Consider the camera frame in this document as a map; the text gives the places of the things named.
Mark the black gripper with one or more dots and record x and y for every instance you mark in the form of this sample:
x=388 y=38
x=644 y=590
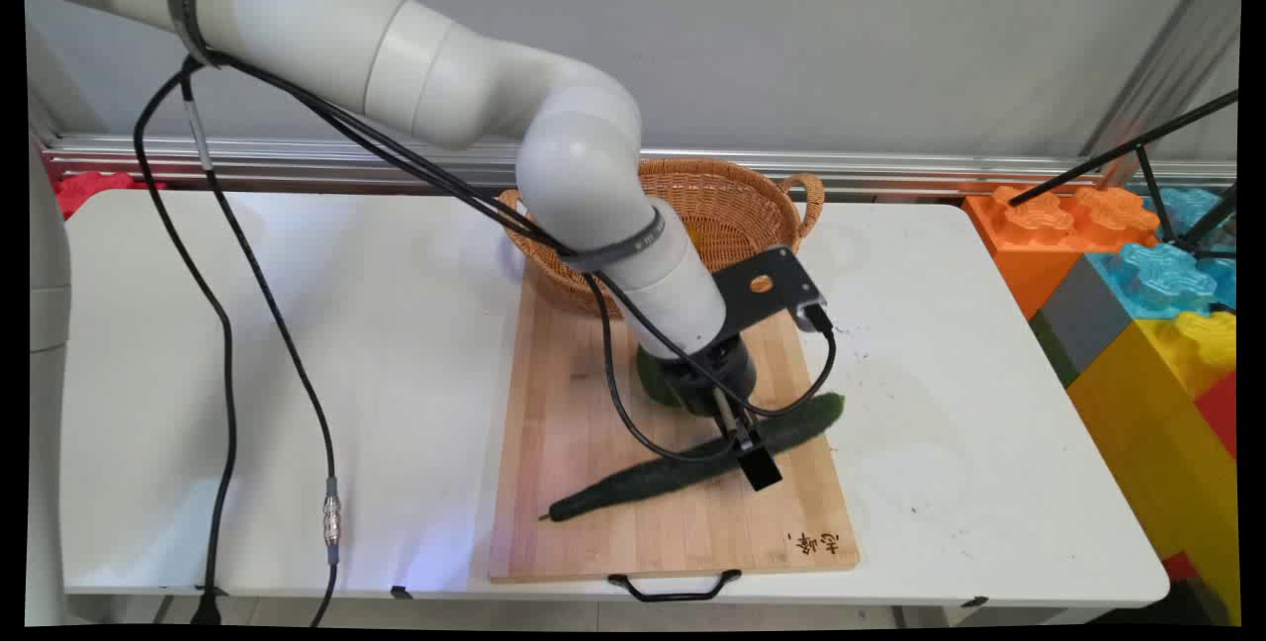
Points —
x=707 y=379

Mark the long dark green cucumber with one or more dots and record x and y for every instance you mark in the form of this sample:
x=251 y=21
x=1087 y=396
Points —
x=643 y=481

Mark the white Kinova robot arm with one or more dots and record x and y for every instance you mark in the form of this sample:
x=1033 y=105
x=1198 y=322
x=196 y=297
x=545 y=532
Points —
x=445 y=67

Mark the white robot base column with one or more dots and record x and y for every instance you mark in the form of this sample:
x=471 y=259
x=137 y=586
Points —
x=45 y=374

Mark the round green vegetable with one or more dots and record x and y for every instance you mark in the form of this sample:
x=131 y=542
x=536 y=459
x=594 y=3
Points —
x=653 y=379

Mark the bamboo cutting board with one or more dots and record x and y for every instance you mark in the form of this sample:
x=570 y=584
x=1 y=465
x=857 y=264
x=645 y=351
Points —
x=593 y=443

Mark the woven wicker basket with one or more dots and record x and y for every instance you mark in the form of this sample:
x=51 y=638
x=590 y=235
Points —
x=737 y=206

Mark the orange toy building block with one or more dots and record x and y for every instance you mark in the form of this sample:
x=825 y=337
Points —
x=1029 y=235

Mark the grey toy building block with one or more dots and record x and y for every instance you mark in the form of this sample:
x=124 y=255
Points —
x=1083 y=320

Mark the yellow toy building block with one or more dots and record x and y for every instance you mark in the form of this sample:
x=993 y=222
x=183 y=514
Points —
x=1147 y=423

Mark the blue toy building block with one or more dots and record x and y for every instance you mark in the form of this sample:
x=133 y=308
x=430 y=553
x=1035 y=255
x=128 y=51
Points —
x=1157 y=275

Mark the red toy building block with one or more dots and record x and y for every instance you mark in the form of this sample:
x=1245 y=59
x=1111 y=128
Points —
x=1219 y=413

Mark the black tripod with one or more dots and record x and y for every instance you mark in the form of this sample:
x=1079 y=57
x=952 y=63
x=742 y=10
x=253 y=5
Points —
x=1147 y=141

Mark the red plastic object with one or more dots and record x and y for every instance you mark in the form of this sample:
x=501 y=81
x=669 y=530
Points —
x=94 y=188

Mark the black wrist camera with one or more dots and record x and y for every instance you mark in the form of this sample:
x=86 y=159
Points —
x=816 y=319

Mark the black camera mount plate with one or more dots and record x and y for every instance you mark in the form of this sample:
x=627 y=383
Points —
x=767 y=283

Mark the aluminium wall rail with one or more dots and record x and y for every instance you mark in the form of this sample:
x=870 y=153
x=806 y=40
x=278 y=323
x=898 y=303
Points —
x=297 y=164

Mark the aluminium frame post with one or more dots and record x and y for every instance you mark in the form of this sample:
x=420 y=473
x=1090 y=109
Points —
x=1167 y=57

